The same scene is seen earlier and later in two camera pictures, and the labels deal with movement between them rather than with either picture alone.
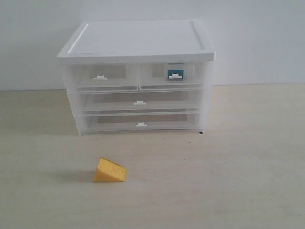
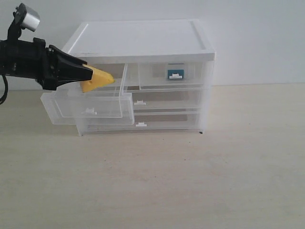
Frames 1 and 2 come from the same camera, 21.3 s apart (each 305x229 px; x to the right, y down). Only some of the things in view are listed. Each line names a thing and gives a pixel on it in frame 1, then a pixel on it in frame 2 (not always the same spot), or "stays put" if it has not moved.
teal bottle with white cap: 176,74 stays put
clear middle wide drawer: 140,101 stays put
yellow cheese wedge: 107,171 to 99,78
